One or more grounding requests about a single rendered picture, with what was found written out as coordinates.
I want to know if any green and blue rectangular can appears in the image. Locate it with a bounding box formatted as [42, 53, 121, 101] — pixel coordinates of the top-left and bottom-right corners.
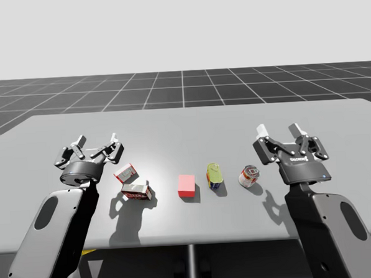
[205, 161, 225, 192]

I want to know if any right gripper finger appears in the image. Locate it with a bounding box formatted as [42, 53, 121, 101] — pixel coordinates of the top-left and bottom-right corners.
[250, 121, 297, 167]
[288, 121, 331, 164]

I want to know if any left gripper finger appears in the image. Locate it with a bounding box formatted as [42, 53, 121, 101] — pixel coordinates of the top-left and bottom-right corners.
[52, 134, 89, 171]
[88, 132, 126, 167]

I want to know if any red and white carton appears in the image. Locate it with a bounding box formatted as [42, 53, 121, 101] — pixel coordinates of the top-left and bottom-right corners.
[120, 181, 153, 203]
[113, 162, 139, 185]

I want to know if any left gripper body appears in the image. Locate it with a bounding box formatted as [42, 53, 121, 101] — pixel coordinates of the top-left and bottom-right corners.
[58, 146, 107, 188]

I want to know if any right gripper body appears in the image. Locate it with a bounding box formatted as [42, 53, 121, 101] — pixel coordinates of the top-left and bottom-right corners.
[277, 141, 333, 187]

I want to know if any red and white can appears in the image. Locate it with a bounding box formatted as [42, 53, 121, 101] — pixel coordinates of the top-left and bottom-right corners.
[237, 163, 262, 189]

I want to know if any pink cube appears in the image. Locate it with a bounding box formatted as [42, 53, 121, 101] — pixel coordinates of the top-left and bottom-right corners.
[176, 174, 197, 199]

